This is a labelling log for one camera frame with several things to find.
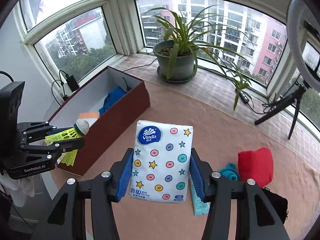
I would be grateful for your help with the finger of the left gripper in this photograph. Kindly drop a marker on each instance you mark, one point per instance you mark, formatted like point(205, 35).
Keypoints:
point(35, 131)
point(30, 151)

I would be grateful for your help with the light teal tube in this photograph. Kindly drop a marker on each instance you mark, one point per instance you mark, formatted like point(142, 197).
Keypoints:
point(199, 207)

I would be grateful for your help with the Vinda patterned tissue pack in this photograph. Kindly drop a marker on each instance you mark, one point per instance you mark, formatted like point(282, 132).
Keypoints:
point(161, 161)

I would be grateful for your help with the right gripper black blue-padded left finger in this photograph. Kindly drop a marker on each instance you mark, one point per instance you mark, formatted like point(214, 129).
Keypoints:
point(80, 205)

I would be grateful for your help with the grey flower pot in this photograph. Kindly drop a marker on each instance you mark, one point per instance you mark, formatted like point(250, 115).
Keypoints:
point(183, 69)

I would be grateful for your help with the blue towel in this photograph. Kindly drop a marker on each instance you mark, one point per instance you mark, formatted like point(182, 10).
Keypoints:
point(113, 97)

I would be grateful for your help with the dark red storage box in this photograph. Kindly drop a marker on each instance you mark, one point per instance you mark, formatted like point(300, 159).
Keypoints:
point(110, 125)

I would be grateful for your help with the green potted plant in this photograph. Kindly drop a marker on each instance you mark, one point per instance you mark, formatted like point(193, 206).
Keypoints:
point(186, 37)

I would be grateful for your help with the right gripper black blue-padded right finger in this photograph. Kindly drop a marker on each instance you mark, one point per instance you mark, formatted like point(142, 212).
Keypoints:
point(216, 189)

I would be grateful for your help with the red cloth pouch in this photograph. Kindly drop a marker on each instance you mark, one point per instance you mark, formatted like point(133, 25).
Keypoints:
point(257, 165)

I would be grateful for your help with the teal silicone funnel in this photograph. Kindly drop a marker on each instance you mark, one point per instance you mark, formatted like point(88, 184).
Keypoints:
point(230, 172)

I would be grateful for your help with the black inline cable remote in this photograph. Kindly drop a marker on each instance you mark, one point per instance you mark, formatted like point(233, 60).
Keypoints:
point(244, 97)

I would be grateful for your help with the orange white tissue pack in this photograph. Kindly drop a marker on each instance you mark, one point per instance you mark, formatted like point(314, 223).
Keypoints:
point(90, 117)

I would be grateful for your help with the black power adapter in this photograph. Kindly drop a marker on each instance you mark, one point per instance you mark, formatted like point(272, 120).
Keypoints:
point(72, 83)

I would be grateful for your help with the white ring light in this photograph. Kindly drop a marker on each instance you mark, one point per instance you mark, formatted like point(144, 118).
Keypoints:
point(294, 16)

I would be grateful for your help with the black tripod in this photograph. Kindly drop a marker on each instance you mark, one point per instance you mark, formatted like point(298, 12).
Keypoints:
point(294, 97)

